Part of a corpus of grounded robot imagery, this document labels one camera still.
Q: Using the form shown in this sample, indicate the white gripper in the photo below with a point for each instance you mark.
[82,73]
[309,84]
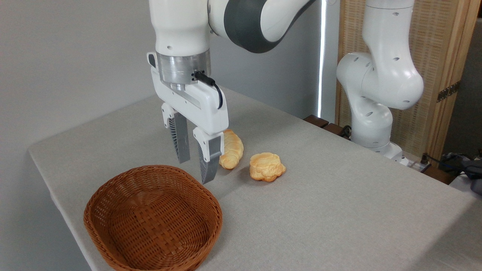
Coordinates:
[203,109]

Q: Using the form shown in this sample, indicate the round golden bread bun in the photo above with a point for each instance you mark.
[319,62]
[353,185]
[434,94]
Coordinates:
[265,166]

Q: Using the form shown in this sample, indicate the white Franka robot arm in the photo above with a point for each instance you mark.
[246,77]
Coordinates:
[380,75]

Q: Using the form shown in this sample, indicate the long golden bread roll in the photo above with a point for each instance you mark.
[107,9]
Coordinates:
[232,148]

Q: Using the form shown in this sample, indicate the brown woven wicker basket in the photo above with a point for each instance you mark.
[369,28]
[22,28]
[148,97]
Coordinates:
[150,222]

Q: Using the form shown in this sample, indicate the dark brown wooden block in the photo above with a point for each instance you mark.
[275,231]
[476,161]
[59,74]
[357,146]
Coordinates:
[438,175]
[315,120]
[333,129]

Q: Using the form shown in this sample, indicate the grey tablecloth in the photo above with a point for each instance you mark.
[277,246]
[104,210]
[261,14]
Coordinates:
[320,210]

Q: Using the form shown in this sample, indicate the metal door hinge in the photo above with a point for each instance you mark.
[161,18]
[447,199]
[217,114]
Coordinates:
[448,91]

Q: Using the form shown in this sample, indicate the dark grey bag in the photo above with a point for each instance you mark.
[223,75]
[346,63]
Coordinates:
[467,167]

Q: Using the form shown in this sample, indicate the bamboo screen with wooden frame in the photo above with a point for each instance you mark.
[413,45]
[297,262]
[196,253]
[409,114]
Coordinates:
[440,45]

